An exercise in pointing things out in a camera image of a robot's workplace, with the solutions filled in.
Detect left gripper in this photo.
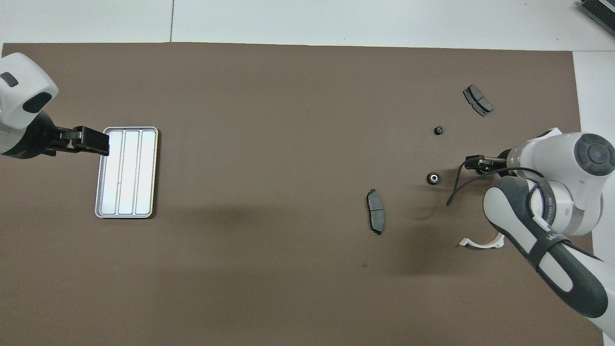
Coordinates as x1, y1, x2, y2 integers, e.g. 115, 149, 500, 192
4, 111, 66, 160

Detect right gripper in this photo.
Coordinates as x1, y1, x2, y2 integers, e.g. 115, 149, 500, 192
487, 149, 512, 173

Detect silver metal tray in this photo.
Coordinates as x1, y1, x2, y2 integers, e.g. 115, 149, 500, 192
95, 126, 159, 220

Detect dark grey brake pad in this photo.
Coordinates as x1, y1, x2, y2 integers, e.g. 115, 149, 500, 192
366, 188, 386, 235
463, 84, 494, 117

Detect white curved plastic piece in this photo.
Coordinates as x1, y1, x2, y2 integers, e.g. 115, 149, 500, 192
458, 233, 505, 250

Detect black stand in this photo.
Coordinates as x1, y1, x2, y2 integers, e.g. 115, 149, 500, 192
578, 0, 615, 24

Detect black cable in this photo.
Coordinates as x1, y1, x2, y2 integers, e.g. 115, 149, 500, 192
446, 161, 546, 207

